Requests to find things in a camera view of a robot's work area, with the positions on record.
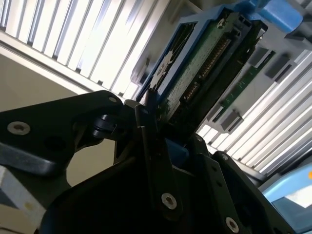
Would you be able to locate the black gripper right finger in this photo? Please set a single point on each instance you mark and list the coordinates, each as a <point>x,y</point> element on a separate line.
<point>229,190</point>

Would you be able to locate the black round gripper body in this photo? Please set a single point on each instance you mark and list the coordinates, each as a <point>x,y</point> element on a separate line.
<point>104,202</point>

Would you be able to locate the hard disk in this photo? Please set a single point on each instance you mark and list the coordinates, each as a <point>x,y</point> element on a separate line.
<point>195,80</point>

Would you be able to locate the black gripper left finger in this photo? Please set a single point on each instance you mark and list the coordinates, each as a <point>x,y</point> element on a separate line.
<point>53,117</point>

